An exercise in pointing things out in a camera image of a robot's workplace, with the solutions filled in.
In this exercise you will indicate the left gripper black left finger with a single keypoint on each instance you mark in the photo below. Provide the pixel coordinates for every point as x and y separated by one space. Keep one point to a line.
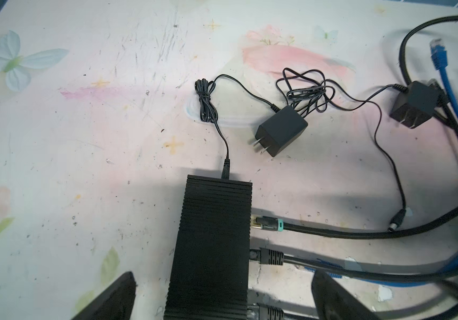
115 302

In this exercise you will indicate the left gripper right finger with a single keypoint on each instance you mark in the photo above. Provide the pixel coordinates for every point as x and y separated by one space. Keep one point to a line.
332 301

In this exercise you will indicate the black network switch blue ports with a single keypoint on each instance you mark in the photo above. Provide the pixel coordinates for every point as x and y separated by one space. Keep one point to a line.
209 278

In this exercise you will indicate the black power adapter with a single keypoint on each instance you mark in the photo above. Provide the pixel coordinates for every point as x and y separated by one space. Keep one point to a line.
311 91
274 135

